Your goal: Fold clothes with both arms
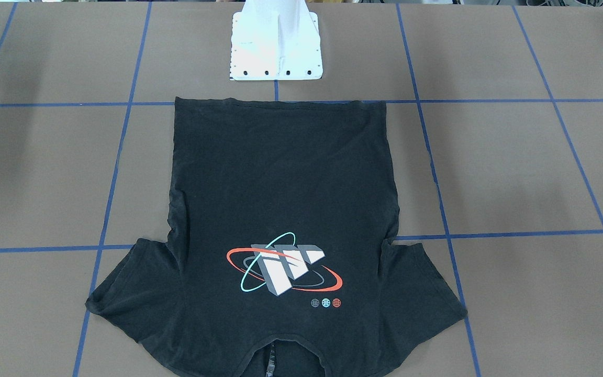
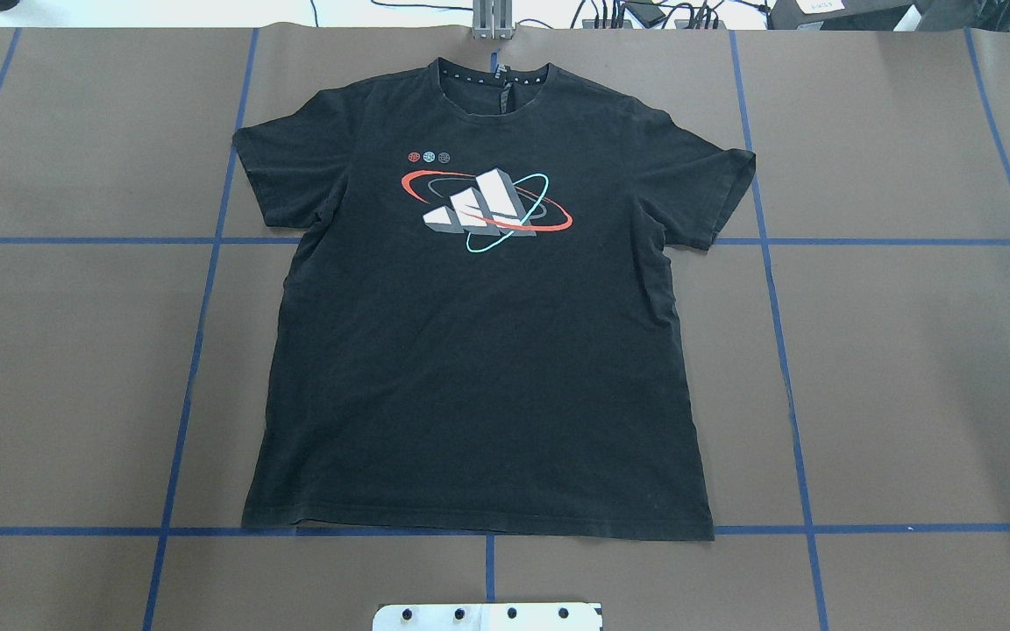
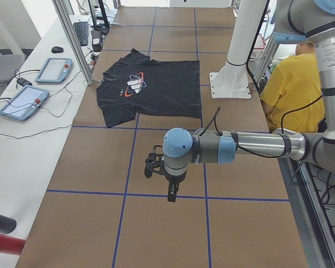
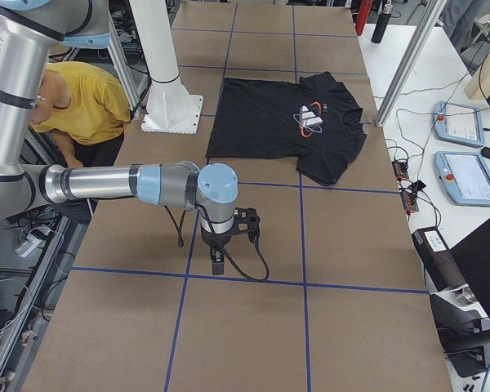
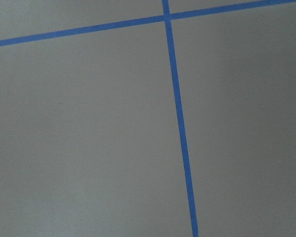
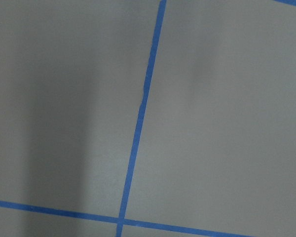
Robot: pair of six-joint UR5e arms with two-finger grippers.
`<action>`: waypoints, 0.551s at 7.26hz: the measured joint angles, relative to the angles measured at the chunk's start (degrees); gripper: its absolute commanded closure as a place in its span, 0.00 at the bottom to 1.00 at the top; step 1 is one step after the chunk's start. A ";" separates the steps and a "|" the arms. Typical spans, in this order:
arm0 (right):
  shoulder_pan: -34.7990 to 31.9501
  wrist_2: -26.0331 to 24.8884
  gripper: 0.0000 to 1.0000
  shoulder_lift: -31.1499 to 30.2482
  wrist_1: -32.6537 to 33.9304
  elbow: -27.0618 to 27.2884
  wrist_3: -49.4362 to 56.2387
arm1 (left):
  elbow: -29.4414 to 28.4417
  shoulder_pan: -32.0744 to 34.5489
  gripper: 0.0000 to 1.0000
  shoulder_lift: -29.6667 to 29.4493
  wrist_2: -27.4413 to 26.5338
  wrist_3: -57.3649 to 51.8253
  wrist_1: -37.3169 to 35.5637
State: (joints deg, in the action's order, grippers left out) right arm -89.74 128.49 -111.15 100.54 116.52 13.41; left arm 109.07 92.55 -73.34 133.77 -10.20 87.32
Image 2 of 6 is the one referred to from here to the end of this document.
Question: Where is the black graphic t-shirt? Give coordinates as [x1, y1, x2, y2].
[232, 59, 755, 542]

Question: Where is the aluminium frame post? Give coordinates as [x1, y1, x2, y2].
[472, 0, 516, 40]

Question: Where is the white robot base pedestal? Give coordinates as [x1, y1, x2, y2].
[372, 600, 604, 630]

